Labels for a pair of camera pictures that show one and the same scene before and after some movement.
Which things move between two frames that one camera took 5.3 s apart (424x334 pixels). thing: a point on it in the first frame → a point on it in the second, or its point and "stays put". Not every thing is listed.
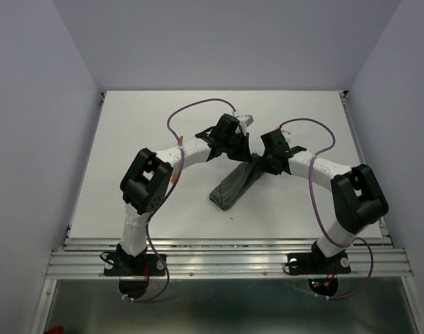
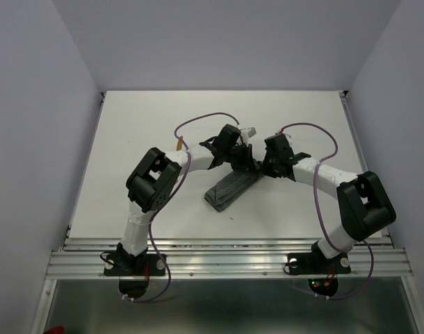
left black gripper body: (235, 147) → (237, 156)
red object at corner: (55, 330) stays put
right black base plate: (317, 264) stays put
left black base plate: (140, 265) stays put
